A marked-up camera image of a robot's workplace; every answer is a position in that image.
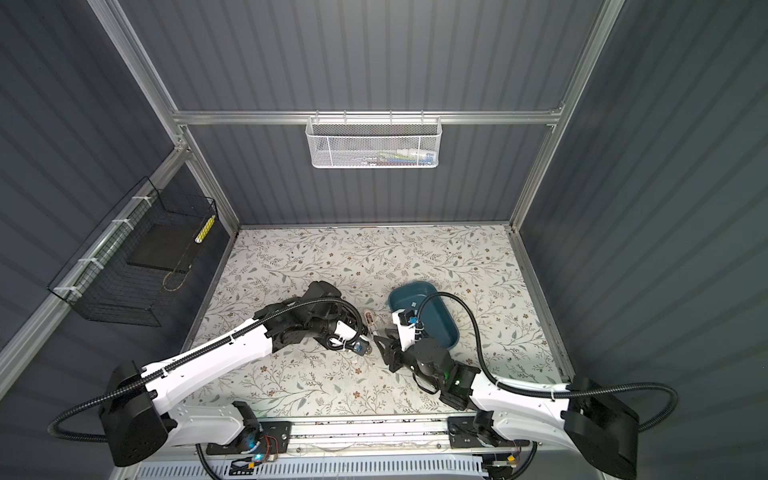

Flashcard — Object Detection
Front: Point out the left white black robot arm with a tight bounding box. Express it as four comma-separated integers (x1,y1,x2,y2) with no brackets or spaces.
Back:
47,281,370,467

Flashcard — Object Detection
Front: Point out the white wire mesh basket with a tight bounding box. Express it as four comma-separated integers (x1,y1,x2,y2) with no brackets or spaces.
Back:
305,119,443,169

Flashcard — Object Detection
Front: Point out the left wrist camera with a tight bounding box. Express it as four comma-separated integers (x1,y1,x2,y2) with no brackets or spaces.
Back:
333,321,370,356

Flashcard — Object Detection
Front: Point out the black wire basket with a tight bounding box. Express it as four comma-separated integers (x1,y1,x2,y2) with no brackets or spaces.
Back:
48,181,218,327

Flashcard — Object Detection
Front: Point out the yellow marker pen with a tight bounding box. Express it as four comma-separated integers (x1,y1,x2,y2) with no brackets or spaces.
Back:
194,215,216,244

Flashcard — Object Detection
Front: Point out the black flat pad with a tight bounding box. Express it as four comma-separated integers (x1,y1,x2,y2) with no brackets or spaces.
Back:
127,224,202,273

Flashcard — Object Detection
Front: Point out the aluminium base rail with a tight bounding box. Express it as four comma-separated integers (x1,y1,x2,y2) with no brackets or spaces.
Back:
128,413,607,457

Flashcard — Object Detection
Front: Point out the white slotted cable duct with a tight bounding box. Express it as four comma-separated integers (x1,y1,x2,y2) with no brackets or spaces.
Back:
134,457,487,480

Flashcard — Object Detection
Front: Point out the pink mini stapler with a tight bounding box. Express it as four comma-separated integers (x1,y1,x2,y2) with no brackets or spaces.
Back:
362,309,379,338

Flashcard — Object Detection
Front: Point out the teal plastic tray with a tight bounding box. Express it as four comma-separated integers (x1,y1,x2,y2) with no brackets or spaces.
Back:
388,281,460,350

